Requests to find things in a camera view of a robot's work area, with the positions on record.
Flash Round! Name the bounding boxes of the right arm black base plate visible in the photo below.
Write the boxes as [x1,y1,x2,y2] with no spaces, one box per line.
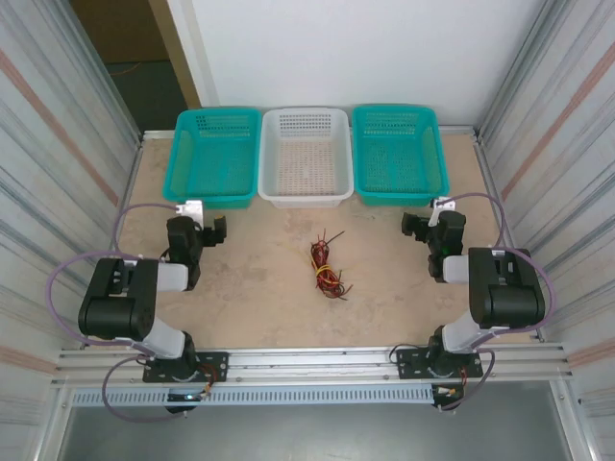
[395,346,483,380]

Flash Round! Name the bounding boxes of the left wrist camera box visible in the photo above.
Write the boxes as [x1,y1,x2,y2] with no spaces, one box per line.
[175,200,207,227]

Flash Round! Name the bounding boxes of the right arm base wires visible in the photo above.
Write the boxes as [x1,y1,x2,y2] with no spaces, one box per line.
[431,367,470,400]

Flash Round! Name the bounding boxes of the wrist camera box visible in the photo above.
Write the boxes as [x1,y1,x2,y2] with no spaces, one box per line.
[429,196,457,227]
[175,200,207,227]

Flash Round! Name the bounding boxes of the bundle of wires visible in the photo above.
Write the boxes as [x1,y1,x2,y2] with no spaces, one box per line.
[316,278,356,301]

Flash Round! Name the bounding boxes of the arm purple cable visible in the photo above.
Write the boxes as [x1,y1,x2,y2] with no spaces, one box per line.
[45,202,191,424]
[439,191,558,413]

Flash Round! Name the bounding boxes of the arm base wires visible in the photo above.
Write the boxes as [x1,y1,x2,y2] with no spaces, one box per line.
[196,363,228,400]
[431,367,470,400]

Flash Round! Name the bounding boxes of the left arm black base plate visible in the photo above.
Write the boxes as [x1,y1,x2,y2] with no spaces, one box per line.
[142,352,230,384]

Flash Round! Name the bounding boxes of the aluminium mounting rail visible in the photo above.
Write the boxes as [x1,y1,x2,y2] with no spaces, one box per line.
[50,343,576,390]

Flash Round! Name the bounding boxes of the brown wooden door frame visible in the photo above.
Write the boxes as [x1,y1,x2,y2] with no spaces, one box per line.
[147,0,203,109]

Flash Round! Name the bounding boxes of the grey slotted cable duct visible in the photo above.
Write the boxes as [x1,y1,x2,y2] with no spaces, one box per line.
[70,386,436,408]

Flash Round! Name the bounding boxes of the teal plastic basket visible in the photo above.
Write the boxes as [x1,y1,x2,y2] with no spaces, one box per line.
[161,106,263,211]
[352,104,452,208]

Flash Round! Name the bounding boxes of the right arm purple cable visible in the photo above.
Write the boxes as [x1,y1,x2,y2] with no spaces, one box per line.
[439,191,558,413]

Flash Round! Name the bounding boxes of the white plastic basket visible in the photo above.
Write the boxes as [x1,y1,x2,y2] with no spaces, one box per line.
[258,107,356,210]

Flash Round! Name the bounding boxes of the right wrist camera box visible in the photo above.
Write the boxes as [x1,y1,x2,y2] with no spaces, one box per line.
[429,196,457,227]

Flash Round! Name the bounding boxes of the left arm base wires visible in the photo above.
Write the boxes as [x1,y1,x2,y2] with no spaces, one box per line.
[196,363,228,400]

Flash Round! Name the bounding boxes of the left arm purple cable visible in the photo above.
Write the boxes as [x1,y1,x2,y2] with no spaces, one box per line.
[45,202,191,424]

